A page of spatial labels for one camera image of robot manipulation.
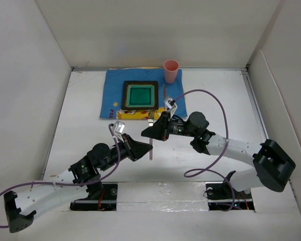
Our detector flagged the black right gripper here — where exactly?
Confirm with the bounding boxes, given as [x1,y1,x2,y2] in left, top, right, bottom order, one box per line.
[141,110,197,140]

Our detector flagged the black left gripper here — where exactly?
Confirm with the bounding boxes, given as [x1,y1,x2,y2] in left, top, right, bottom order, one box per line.
[100,133,152,171]

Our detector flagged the pink handled fork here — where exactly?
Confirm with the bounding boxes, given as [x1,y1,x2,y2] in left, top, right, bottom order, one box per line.
[147,109,155,161]

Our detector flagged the green square plate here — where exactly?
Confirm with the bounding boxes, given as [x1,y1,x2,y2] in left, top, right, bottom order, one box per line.
[121,81,159,110]

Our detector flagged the pink handled knife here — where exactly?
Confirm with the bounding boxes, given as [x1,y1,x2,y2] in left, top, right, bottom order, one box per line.
[163,84,172,112]

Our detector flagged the blue cartoon placemat cloth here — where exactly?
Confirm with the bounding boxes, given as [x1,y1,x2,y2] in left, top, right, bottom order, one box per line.
[100,68,184,120]

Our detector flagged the pink plastic cup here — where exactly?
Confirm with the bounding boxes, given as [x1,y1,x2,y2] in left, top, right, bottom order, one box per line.
[164,60,179,84]

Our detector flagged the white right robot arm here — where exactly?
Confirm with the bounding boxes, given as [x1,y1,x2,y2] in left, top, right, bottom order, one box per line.
[141,111,296,198]

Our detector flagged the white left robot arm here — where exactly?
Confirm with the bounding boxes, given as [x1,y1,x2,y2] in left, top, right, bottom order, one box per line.
[4,134,153,233]

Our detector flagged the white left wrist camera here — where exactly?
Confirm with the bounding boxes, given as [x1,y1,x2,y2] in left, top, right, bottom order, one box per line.
[109,121,125,142]

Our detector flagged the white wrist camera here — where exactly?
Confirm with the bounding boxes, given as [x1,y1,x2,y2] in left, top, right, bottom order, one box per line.
[164,96,178,117]
[109,121,125,142]

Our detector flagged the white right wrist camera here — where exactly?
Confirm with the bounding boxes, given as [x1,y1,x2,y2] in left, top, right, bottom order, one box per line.
[164,96,178,117]

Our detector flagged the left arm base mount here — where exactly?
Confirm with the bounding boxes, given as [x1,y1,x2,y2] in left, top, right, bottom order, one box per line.
[70,183,118,211]

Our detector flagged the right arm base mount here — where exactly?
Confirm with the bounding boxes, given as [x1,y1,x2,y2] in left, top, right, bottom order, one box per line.
[203,182,255,211]

